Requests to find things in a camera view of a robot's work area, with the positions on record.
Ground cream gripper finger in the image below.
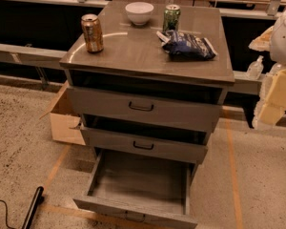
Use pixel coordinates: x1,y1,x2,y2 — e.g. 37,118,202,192
252,66,286,129
249,26,274,52

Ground green soda can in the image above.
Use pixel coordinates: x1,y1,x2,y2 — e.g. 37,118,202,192
163,4,181,31

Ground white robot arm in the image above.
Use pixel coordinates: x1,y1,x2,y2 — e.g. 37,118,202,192
249,10,286,128

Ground grey top drawer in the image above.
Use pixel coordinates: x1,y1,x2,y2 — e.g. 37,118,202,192
67,86,220,133

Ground grey drawer cabinet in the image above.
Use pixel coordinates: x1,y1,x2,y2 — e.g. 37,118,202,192
59,0,235,177

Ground grey open bottom drawer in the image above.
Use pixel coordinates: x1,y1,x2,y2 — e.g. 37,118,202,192
73,150,197,229

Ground orange soda can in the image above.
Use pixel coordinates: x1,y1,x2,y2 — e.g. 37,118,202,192
81,13,104,53

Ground grey middle drawer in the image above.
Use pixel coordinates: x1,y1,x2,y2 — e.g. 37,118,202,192
81,127,208,163

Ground clear sanitizer bottle right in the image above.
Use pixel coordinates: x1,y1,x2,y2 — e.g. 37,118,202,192
269,63,282,75

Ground clear sanitizer bottle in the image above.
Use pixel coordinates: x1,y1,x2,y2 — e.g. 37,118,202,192
246,55,264,80
269,63,282,75

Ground clear sanitizer bottle left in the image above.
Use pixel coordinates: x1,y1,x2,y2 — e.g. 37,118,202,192
246,55,264,80

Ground blue chip bag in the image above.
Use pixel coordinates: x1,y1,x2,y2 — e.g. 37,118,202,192
156,30,217,61

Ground white bowl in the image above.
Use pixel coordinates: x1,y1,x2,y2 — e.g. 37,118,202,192
125,2,153,26

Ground cardboard box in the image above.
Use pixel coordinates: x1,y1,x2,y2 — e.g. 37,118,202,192
41,82,85,145

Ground black rod on floor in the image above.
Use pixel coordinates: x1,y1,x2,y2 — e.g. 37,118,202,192
21,186,44,229

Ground metal rail shelf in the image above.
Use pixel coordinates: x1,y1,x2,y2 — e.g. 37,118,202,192
0,44,266,95

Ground black floor cable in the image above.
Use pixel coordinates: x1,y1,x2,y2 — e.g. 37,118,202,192
0,199,17,229

